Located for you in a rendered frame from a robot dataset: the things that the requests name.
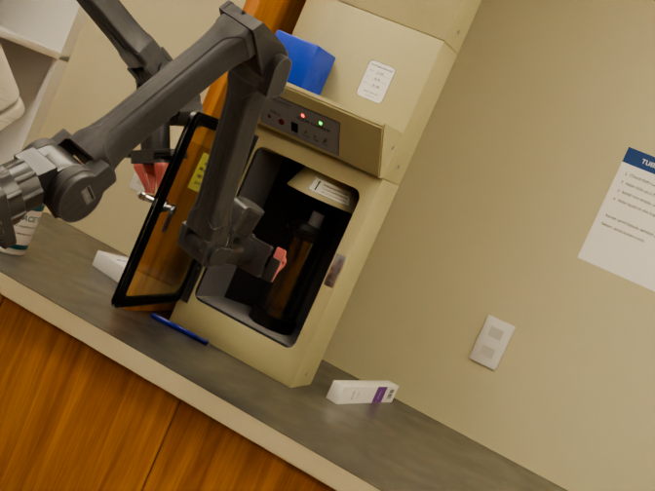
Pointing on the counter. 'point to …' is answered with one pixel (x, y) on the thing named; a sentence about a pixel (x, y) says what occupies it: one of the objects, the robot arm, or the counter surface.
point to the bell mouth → (326, 189)
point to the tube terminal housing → (233, 335)
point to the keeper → (334, 270)
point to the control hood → (349, 132)
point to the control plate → (281, 109)
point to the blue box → (306, 62)
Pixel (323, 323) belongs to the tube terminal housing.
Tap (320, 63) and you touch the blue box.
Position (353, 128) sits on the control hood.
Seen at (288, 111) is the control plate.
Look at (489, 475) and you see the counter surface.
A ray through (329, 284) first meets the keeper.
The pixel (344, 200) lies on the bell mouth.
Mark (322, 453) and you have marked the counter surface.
